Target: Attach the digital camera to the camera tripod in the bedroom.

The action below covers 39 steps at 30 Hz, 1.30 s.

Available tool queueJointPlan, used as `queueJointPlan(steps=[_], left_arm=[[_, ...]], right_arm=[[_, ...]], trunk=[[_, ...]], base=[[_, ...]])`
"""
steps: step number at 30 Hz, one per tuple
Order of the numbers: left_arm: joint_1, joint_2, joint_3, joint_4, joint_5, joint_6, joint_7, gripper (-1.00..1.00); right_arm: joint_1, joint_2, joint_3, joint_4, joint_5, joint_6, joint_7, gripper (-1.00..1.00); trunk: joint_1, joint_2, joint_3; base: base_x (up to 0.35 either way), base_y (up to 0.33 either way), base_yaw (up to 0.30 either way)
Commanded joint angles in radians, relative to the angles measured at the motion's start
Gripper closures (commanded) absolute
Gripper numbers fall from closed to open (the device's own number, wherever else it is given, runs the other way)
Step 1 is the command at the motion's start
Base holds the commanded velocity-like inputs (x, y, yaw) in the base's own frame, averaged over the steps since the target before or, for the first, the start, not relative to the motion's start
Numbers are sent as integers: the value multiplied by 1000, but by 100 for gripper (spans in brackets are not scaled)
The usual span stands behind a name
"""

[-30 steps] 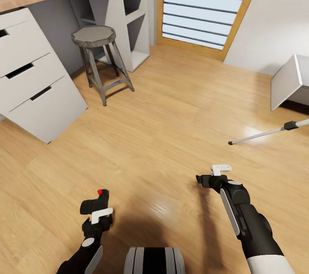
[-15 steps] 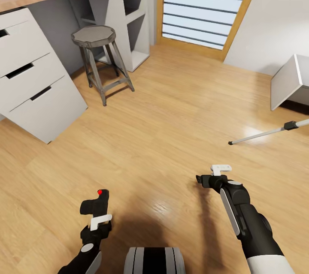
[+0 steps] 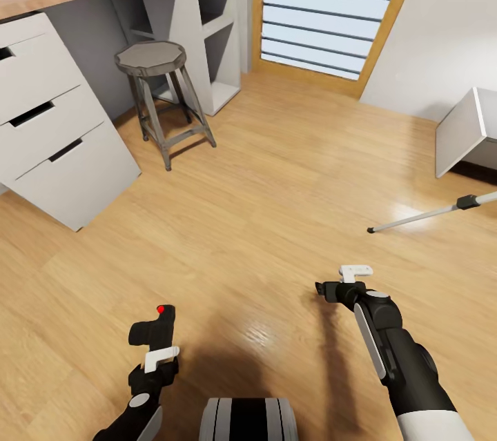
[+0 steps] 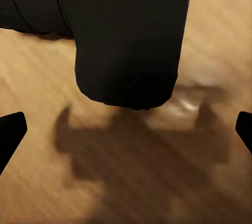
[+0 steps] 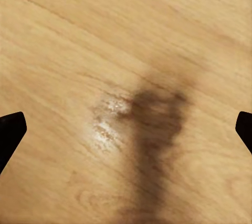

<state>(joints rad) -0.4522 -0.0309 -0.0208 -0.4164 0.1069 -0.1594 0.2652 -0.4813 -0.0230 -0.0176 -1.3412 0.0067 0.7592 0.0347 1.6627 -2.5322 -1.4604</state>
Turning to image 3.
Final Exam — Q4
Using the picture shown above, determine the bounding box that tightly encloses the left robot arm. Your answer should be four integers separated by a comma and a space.
92, 346, 179, 441

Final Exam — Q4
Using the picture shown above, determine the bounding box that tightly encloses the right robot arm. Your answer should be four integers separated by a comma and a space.
315, 265, 475, 441

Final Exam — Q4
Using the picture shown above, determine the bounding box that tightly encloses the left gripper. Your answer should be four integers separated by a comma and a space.
128, 356, 179, 395

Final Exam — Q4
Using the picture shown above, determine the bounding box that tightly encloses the camera tripod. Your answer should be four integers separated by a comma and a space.
367, 192, 497, 233

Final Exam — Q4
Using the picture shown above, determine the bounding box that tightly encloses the digital camera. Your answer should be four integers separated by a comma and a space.
128, 304, 175, 352

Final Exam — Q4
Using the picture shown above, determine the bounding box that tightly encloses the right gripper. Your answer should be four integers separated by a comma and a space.
315, 281, 367, 308

